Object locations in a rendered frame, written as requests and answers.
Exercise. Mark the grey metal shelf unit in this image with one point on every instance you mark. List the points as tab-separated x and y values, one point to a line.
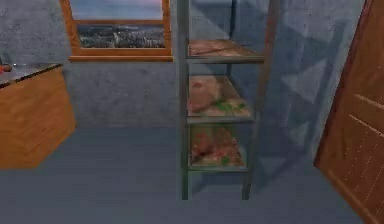
184	100

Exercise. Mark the wooden framed window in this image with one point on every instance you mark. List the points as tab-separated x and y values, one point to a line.
120	33

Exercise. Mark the wooden cabinet with dark top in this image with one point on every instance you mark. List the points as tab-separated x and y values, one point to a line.
33	113

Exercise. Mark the brown wooden room door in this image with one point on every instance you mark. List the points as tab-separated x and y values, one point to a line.
356	126

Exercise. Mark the small red object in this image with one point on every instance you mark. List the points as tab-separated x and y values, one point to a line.
4	68

